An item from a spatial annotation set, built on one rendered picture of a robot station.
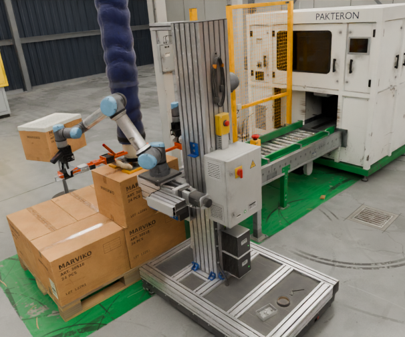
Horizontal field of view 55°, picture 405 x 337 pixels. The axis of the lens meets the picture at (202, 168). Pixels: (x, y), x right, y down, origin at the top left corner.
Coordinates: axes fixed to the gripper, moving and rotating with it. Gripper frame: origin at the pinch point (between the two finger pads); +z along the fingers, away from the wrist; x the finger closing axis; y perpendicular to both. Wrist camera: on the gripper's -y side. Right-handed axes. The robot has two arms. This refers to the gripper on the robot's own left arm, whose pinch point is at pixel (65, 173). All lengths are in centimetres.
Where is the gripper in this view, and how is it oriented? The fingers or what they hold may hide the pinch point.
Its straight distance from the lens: 296.2
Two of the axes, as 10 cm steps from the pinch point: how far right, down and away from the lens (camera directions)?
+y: 7.0, -3.2, 6.4
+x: -7.1, -2.2, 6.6
